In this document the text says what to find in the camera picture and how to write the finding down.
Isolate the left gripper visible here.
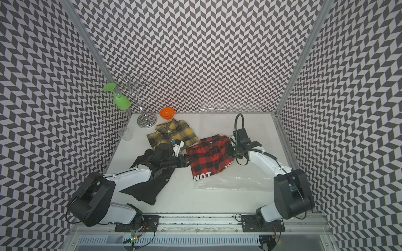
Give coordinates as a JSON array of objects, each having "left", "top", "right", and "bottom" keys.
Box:
[{"left": 162, "top": 154, "right": 197, "bottom": 169}]

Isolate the red black plaid shirt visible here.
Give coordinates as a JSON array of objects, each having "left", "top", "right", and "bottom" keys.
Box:
[{"left": 186, "top": 135, "right": 234, "bottom": 181}]

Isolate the clear plastic vacuum bag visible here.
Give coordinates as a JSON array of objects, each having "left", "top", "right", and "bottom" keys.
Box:
[{"left": 194, "top": 162, "right": 274, "bottom": 192}]

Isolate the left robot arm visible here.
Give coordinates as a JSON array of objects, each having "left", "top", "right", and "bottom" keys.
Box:
[{"left": 67, "top": 143, "right": 195, "bottom": 230}]

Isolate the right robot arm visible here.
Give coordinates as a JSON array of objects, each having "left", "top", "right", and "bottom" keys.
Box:
[{"left": 226, "top": 143, "right": 315, "bottom": 223}]

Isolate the yellow plaid shirt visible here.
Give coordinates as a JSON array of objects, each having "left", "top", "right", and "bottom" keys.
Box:
[{"left": 147, "top": 119, "right": 199, "bottom": 150}]

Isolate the black folded shirt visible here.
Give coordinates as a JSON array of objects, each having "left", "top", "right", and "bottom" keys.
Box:
[{"left": 120, "top": 168, "right": 175, "bottom": 206}]

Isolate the orange bowl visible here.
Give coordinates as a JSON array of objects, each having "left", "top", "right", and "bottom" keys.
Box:
[{"left": 159, "top": 107, "right": 175, "bottom": 120}]

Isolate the chrome glass holder stand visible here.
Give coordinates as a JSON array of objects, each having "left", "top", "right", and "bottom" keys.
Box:
[{"left": 122, "top": 73, "right": 157, "bottom": 129}]

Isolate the clear glass cup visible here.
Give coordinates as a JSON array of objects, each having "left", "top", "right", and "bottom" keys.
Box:
[{"left": 118, "top": 127, "right": 133, "bottom": 141}]

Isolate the green plastic wine glass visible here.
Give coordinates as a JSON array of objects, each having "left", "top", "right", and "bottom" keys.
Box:
[{"left": 103, "top": 83, "right": 131, "bottom": 110}]

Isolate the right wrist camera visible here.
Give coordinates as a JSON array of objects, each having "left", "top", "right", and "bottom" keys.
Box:
[{"left": 235, "top": 128, "right": 251, "bottom": 145}]

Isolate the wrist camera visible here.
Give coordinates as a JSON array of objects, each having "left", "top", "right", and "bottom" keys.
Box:
[
  {"left": 235, "top": 128, "right": 251, "bottom": 145},
  {"left": 172, "top": 140, "right": 184, "bottom": 157}
]

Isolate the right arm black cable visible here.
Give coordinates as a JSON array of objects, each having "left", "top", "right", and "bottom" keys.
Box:
[{"left": 230, "top": 113, "right": 249, "bottom": 165}]

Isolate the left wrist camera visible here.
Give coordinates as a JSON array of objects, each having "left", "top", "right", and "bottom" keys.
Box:
[{"left": 172, "top": 140, "right": 184, "bottom": 157}]

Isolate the aluminium front rail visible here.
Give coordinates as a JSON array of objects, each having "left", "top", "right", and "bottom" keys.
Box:
[{"left": 68, "top": 212, "right": 334, "bottom": 236}]

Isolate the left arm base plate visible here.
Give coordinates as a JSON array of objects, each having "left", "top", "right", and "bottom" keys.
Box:
[{"left": 114, "top": 214, "right": 160, "bottom": 233}]

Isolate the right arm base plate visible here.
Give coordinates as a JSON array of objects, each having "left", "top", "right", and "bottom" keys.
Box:
[{"left": 240, "top": 214, "right": 285, "bottom": 233}]

